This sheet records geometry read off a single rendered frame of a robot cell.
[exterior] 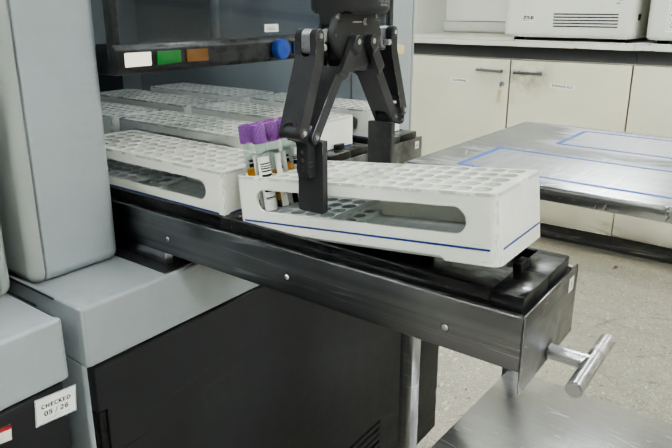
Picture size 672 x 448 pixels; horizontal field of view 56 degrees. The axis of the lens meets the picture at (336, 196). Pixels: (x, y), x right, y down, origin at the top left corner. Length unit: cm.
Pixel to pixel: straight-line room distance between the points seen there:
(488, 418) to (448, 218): 73
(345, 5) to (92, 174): 38
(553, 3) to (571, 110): 46
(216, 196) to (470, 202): 31
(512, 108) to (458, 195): 251
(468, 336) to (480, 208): 11
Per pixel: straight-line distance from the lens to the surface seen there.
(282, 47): 95
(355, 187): 59
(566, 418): 137
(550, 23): 297
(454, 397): 188
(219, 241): 71
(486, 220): 53
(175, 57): 83
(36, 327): 71
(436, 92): 319
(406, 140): 117
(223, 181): 71
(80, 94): 78
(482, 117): 310
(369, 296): 59
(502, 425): 132
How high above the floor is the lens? 104
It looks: 16 degrees down
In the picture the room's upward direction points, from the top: straight up
